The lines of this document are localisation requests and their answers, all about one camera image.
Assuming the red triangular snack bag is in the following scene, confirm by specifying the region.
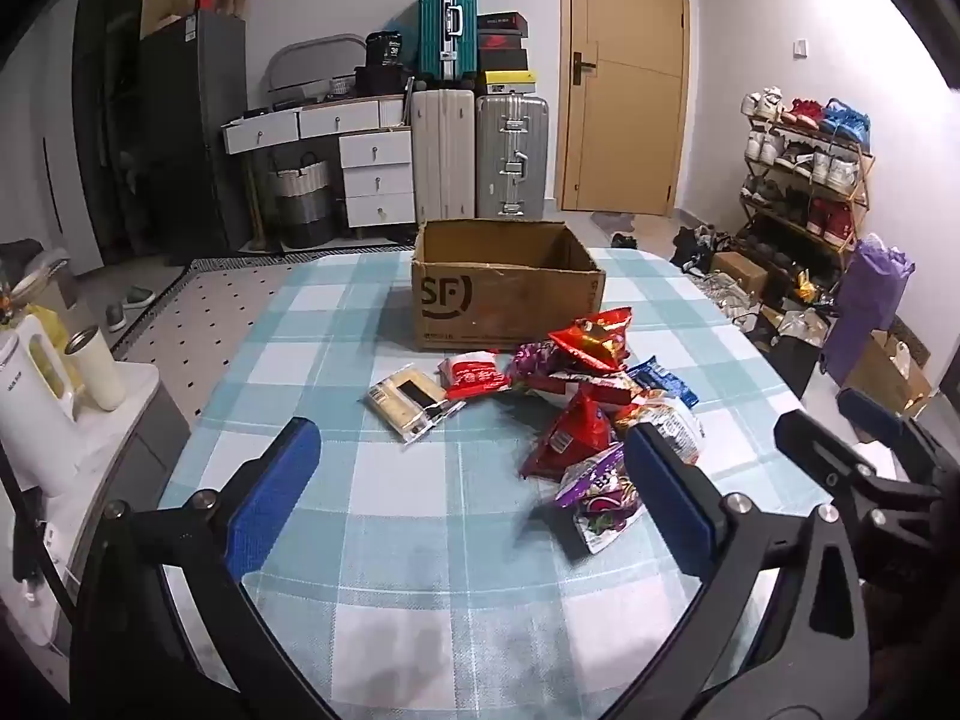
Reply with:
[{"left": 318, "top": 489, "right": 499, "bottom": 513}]
[{"left": 520, "top": 390, "right": 616, "bottom": 481}]

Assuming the black printed bag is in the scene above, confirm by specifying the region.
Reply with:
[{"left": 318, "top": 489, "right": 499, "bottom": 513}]
[{"left": 365, "top": 30, "right": 406, "bottom": 67}]

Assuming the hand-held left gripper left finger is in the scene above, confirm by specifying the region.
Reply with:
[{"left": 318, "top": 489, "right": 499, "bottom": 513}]
[{"left": 69, "top": 417, "right": 338, "bottom": 720}]

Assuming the wooden shoe rack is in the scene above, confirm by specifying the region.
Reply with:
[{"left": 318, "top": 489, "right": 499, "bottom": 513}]
[{"left": 739, "top": 109, "right": 875, "bottom": 282}]

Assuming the brown cardboard box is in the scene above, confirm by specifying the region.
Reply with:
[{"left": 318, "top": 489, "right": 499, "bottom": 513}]
[{"left": 411, "top": 219, "right": 607, "bottom": 351}]

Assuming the silver suitcase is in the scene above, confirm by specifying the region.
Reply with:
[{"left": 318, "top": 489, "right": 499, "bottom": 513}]
[{"left": 475, "top": 95, "right": 548, "bottom": 220}]

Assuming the open cardboard carton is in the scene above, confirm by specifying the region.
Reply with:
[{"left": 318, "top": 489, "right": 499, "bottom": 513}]
[{"left": 847, "top": 330, "right": 935, "bottom": 415}]

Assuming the white drawer dresser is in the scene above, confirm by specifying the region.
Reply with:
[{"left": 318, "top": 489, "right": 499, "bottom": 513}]
[{"left": 223, "top": 96, "right": 415, "bottom": 241}]

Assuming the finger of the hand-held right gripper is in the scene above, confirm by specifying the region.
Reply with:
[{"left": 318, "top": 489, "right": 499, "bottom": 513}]
[
  {"left": 775, "top": 409, "right": 943, "bottom": 520},
  {"left": 837, "top": 388, "right": 960, "bottom": 482}
]

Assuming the red and white snack packet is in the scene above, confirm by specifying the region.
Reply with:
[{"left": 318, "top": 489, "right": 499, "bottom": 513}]
[{"left": 437, "top": 350, "right": 511, "bottom": 402}]

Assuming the small brown carton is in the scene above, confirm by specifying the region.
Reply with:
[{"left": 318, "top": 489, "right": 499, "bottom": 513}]
[{"left": 711, "top": 251, "right": 770, "bottom": 297}]

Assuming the teal suitcase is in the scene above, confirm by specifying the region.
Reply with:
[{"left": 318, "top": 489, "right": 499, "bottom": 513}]
[{"left": 418, "top": 0, "right": 479, "bottom": 83}]

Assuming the plaid tablecloth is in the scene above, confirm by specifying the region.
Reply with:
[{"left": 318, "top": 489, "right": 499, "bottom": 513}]
[{"left": 161, "top": 244, "right": 901, "bottom": 720}]

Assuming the purple candy packet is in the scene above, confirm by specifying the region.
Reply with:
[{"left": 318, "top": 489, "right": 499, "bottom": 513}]
[{"left": 508, "top": 341, "right": 563, "bottom": 391}]

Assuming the dark wardrobe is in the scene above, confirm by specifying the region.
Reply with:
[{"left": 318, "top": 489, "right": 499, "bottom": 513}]
[{"left": 71, "top": 0, "right": 196, "bottom": 265}]

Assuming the woven laundry basket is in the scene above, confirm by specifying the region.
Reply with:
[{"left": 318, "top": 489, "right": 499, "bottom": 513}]
[{"left": 268, "top": 152, "right": 332, "bottom": 248}]

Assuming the white electric kettle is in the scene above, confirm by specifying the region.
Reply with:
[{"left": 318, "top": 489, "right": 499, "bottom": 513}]
[{"left": 0, "top": 315, "right": 80, "bottom": 496}]

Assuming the cream snack packet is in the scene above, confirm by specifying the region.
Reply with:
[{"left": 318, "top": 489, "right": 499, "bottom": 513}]
[{"left": 365, "top": 364, "right": 466, "bottom": 445}]

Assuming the cream steel tumbler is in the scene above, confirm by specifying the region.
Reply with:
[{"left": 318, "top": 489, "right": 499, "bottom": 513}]
[{"left": 64, "top": 326, "right": 127, "bottom": 412}]

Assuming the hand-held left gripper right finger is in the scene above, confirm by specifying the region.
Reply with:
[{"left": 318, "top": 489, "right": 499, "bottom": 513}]
[{"left": 607, "top": 424, "right": 871, "bottom": 720}]

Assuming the grey arched frame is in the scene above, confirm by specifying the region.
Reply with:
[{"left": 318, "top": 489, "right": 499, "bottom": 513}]
[{"left": 266, "top": 34, "right": 367, "bottom": 102}]

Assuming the purple and white snack bag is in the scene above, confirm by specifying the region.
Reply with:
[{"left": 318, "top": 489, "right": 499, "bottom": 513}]
[{"left": 555, "top": 442, "right": 646, "bottom": 556}]

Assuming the red orange chip bag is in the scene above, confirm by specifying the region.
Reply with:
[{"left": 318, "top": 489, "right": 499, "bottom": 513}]
[{"left": 547, "top": 307, "right": 635, "bottom": 372}]

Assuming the dark shoes pile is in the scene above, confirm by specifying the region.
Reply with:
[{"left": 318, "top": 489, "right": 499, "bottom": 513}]
[{"left": 671, "top": 225, "right": 740, "bottom": 275}]

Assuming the white side table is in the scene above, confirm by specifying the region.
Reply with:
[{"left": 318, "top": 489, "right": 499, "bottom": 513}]
[{"left": 0, "top": 364, "right": 192, "bottom": 691}]

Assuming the white orange noodle packet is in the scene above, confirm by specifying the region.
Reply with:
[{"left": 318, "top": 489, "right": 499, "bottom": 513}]
[{"left": 615, "top": 390, "right": 706, "bottom": 466}]

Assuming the cream suitcase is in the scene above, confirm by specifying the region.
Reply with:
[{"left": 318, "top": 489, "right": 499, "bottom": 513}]
[{"left": 410, "top": 88, "right": 476, "bottom": 224}]

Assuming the grey refrigerator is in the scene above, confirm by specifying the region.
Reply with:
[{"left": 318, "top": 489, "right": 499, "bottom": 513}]
[{"left": 139, "top": 11, "right": 248, "bottom": 256}]

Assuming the black case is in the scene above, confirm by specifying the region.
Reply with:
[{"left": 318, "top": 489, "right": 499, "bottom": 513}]
[{"left": 354, "top": 64, "right": 412, "bottom": 97}]

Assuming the dotted floor rug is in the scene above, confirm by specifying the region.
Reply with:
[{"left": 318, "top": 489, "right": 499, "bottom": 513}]
[{"left": 112, "top": 259, "right": 323, "bottom": 365}]

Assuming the wooden door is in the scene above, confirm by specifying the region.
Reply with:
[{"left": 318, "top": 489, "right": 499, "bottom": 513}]
[{"left": 559, "top": 0, "right": 689, "bottom": 217}]

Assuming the blue cookie packet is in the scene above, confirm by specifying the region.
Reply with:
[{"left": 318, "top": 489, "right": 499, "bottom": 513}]
[{"left": 626, "top": 360, "right": 700, "bottom": 410}]

